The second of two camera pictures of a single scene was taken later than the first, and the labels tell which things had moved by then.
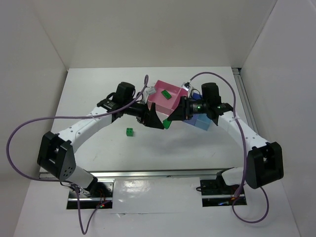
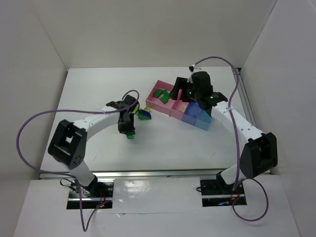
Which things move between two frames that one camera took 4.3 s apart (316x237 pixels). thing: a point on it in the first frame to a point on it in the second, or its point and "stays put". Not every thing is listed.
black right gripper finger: x=178 y=113 to x=175 y=93
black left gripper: x=145 y=116 to x=126 y=127
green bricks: x=165 y=94 stays put
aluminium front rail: x=146 y=174 stays put
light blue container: x=203 y=122 stays put
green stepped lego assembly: x=166 y=123 to x=164 y=99
